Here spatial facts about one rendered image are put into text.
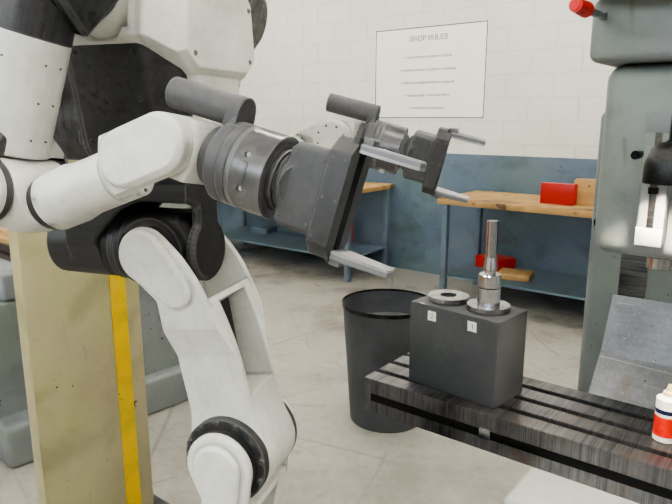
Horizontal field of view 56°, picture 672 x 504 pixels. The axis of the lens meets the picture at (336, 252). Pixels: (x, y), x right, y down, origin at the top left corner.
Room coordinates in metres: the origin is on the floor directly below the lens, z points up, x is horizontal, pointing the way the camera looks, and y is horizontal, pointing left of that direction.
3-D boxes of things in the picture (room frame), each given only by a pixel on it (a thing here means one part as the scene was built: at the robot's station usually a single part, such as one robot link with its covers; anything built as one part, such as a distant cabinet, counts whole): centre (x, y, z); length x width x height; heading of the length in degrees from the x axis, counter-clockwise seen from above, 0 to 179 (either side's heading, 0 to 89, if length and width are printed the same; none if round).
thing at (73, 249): (1.02, 0.33, 1.37); 0.28 x 0.13 x 0.18; 71
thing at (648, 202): (1.00, -0.51, 1.45); 0.04 x 0.04 x 0.21; 52
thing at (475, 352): (1.30, -0.28, 1.06); 0.22 x 0.12 x 0.20; 46
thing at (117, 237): (1.00, 0.27, 1.34); 0.14 x 0.13 x 0.12; 161
